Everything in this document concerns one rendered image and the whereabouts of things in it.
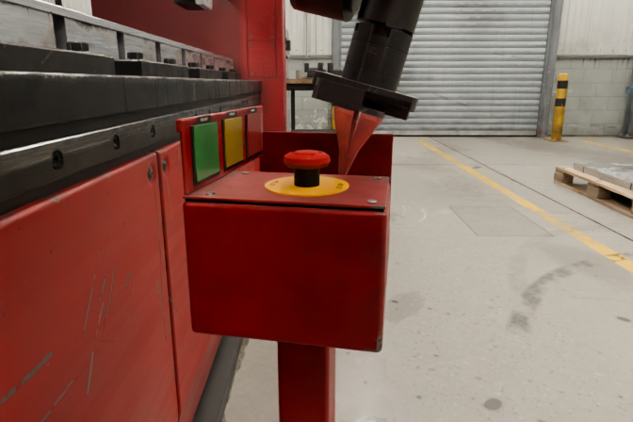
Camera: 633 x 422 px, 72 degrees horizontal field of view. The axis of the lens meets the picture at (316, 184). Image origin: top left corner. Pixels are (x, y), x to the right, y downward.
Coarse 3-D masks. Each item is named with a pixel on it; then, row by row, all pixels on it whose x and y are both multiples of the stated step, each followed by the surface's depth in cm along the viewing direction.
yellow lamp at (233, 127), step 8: (224, 120) 40; (232, 120) 42; (240, 120) 44; (224, 128) 40; (232, 128) 42; (240, 128) 44; (224, 136) 40; (232, 136) 42; (240, 136) 44; (232, 144) 42; (240, 144) 44; (232, 152) 42; (240, 152) 44; (232, 160) 42; (240, 160) 44
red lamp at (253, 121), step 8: (248, 120) 46; (256, 120) 49; (248, 128) 46; (256, 128) 49; (248, 136) 46; (256, 136) 49; (248, 144) 47; (256, 144) 49; (248, 152) 47; (256, 152) 49
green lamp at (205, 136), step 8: (200, 128) 35; (208, 128) 37; (216, 128) 38; (200, 136) 35; (208, 136) 37; (216, 136) 38; (200, 144) 35; (208, 144) 37; (216, 144) 38; (200, 152) 35; (208, 152) 37; (216, 152) 38; (200, 160) 35; (208, 160) 37; (216, 160) 38; (200, 168) 35; (208, 168) 37; (216, 168) 38; (200, 176) 35
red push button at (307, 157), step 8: (296, 152) 36; (304, 152) 36; (312, 152) 36; (320, 152) 36; (288, 160) 35; (296, 160) 35; (304, 160) 35; (312, 160) 35; (320, 160) 35; (328, 160) 36; (296, 168) 35; (304, 168) 35; (312, 168) 35; (320, 168) 36; (296, 176) 36; (304, 176) 36; (312, 176) 36; (296, 184) 37; (304, 184) 36; (312, 184) 36
